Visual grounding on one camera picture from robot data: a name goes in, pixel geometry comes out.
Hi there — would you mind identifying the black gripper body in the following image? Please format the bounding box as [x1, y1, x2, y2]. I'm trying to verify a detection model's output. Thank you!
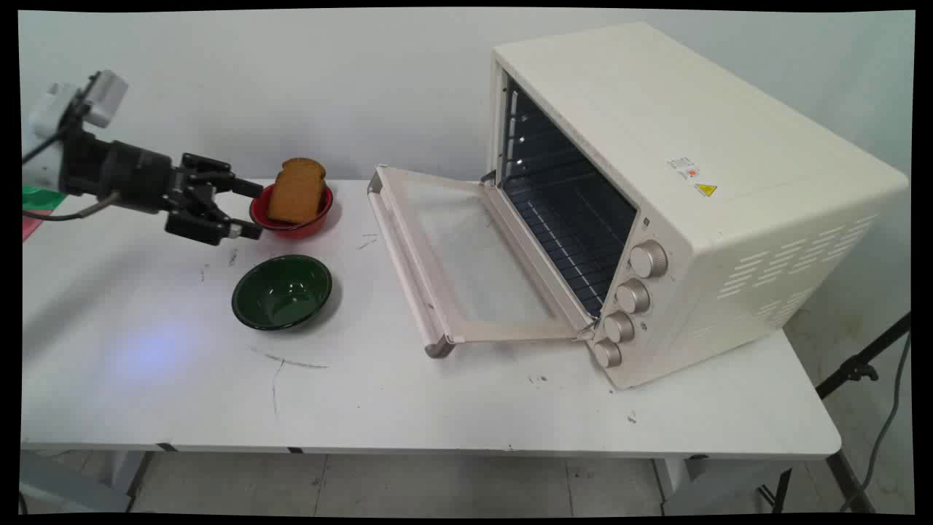
[61, 133, 235, 246]

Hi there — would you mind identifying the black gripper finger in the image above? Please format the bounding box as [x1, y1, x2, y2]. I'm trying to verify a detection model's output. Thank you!
[191, 172, 265, 200]
[195, 204, 264, 242]

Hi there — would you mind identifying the red bowl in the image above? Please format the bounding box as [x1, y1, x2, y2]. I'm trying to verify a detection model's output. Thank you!
[249, 183, 335, 239]

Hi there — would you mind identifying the brown toast slice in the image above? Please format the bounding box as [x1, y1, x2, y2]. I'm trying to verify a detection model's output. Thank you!
[266, 157, 327, 225]

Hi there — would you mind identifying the dark green bowl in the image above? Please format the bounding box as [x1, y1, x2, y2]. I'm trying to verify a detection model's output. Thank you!
[231, 254, 334, 332]

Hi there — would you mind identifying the green paper sheet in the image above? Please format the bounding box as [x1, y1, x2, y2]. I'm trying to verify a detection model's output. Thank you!
[22, 184, 68, 212]

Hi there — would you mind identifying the red paper sheet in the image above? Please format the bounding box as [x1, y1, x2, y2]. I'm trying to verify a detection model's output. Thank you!
[22, 210, 53, 243]

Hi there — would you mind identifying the glass oven door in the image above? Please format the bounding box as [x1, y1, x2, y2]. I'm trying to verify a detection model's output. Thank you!
[367, 165, 595, 359]

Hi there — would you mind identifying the cream toaster oven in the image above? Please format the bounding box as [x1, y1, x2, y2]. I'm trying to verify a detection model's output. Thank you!
[485, 21, 911, 391]

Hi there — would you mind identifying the black tripod stand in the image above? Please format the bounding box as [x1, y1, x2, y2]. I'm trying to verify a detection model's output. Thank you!
[758, 312, 912, 514]

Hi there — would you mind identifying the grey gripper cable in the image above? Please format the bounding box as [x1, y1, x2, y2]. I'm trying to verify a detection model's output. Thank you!
[22, 191, 122, 222]

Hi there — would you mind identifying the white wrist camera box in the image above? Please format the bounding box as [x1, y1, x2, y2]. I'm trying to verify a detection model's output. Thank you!
[47, 69, 130, 131]

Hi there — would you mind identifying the oven wire rack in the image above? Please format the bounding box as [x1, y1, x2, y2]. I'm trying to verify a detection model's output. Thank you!
[504, 174, 636, 318]

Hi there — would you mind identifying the grey floor cable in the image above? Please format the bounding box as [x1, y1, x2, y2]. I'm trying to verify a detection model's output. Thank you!
[840, 332, 912, 513]

